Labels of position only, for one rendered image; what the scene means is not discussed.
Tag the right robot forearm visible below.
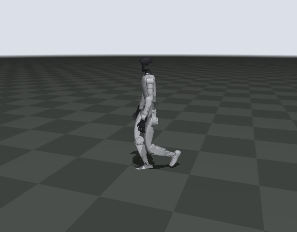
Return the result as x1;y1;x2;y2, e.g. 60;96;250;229
139;94;145;110

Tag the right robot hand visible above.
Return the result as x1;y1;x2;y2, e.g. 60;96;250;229
133;105;141;120

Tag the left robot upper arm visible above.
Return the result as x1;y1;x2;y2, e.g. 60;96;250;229
146;77;154;103

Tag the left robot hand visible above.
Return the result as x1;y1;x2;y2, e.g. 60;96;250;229
137;117;147;133

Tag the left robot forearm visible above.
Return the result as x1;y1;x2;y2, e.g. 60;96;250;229
141;97;151;120

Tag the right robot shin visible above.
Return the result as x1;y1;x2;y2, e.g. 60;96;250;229
134;143;149;166

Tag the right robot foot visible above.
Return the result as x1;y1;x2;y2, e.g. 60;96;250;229
136;164;153;169

